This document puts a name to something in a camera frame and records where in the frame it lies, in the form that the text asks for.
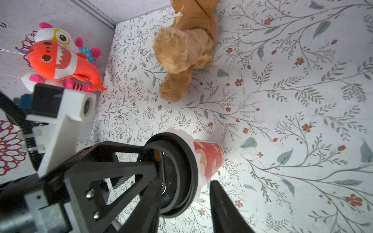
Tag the black cup lid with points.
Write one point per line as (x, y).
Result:
(178, 171)

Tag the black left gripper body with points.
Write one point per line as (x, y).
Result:
(31, 205)

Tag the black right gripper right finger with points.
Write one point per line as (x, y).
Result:
(225, 216)

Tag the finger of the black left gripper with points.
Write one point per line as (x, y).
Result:
(86, 169)
(97, 212)

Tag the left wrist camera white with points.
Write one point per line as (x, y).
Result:
(61, 113)

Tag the paper milk tea cup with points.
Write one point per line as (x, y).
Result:
(209, 157)

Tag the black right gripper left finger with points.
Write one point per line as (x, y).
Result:
(145, 217)

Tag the brown teddy bear plush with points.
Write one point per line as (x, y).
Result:
(186, 45)

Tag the pink white pig plush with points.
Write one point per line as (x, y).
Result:
(48, 32)

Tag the white round desk gadget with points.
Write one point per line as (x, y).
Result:
(83, 143)

